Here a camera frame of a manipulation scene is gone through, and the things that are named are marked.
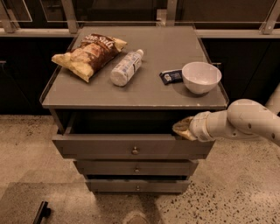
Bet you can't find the grey drawer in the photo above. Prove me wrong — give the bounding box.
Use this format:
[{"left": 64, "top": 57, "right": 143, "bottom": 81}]
[
  {"left": 86, "top": 179, "right": 190, "bottom": 193},
  {"left": 52, "top": 115, "right": 214, "bottom": 160},
  {"left": 74, "top": 160, "right": 199, "bottom": 176}
]

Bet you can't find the black object on floor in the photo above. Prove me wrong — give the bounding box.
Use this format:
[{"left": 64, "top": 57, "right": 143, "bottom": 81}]
[{"left": 32, "top": 201, "right": 52, "bottom": 224}]

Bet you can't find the round robot base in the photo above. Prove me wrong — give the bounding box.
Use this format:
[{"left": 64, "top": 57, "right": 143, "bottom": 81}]
[{"left": 122, "top": 211, "right": 149, "bottom": 224}]

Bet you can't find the metal railing frame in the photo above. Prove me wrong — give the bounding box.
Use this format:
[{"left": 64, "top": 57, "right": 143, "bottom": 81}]
[{"left": 0, "top": 0, "right": 280, "bottom": 39}]

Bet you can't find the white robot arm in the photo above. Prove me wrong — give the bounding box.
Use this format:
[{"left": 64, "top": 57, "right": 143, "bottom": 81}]
[{"left": 172, "top": 99, "right": 280, "bottom": 145}]

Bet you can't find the white ceramic bowl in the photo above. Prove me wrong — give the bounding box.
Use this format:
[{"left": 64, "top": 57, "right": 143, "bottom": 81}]
[{"left": 182, "top": 62, "right": 222, "bottom": 95}]

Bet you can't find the grey bottom drawer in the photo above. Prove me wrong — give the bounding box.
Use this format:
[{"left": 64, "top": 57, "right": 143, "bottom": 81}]
[{"left": 86, "top": 179, "right": 190, "bottom": 193}]

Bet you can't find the grey top drawer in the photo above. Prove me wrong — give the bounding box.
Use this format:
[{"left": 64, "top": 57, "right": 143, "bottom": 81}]
[{"left": 52, "top": 115, "right": 214, "bottom": 160}]

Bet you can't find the grey drawer cabinet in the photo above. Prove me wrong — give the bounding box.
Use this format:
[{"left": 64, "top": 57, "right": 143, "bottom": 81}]
[{"left": 41, "top": 26, "right": 228, "bottom": 182}]

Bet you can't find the dark blue snack packet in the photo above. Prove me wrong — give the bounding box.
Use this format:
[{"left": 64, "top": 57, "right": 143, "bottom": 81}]
[{"left": 159, "top": 69, "right": 183, "bottom": 85}]

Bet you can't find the brown sea salt chip bag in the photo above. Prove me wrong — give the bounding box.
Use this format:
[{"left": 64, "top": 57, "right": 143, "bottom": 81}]
[{"left": 52, "top": 34, "right": 127, "bottom": 82}]

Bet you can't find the grey middle drawer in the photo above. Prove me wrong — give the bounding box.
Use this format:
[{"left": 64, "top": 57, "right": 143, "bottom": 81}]
[{"left": 74, "top": 160, "right": 199, "bottom": 176}]

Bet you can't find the clear plastic water bottle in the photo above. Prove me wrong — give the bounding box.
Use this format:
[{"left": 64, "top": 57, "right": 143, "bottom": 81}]
[{"left": 110, "top": 49, "right": 144, "bottom": 87}]

